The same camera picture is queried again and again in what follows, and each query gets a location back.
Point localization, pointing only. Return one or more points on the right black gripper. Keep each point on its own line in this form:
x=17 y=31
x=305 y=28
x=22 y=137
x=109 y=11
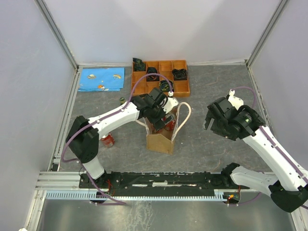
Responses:
x=214 y=128

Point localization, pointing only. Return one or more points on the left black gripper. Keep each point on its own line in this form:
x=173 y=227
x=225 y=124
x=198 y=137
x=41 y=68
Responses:
x=158 y=123

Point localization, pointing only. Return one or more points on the green glass bottle red label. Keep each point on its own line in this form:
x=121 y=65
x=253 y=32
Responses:
x=122 y=100

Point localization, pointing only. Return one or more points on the red cola can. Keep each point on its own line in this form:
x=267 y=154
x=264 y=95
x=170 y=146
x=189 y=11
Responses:
x=108 y=140
x=169 y=117
x=171 y=125

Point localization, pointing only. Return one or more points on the canvas tote bag cat print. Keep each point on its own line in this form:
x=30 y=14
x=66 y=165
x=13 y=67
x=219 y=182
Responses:
x=163 y=141

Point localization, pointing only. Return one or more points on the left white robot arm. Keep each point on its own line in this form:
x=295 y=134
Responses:
x=85 y=134

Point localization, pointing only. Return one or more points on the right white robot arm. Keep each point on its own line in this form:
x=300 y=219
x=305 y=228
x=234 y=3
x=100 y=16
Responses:
x=288 y=188

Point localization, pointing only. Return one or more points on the dark rolled fabric item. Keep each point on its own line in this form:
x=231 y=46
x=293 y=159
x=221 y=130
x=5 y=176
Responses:
x=138 y=65
x=166 y=86
x=179 y=74
x=152 y=77

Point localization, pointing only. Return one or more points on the orange wooden compartment tray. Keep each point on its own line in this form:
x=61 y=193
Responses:
x=181 y=88

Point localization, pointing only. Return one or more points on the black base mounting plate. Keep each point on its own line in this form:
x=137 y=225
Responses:
x=162 y=184

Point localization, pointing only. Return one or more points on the blue patterned cloth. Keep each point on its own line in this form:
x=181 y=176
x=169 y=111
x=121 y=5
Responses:
x=102 y=79

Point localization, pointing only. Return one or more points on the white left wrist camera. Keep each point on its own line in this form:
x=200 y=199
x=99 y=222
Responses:
x=171 y=103

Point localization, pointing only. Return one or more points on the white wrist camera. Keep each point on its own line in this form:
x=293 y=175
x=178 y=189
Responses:
x=235 y=101
x=171 y=103

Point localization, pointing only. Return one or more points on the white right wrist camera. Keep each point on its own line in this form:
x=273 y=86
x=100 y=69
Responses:
x=235 y=101

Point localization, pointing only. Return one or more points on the blue toothed cable duct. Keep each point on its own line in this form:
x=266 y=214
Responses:
x=92 y=195

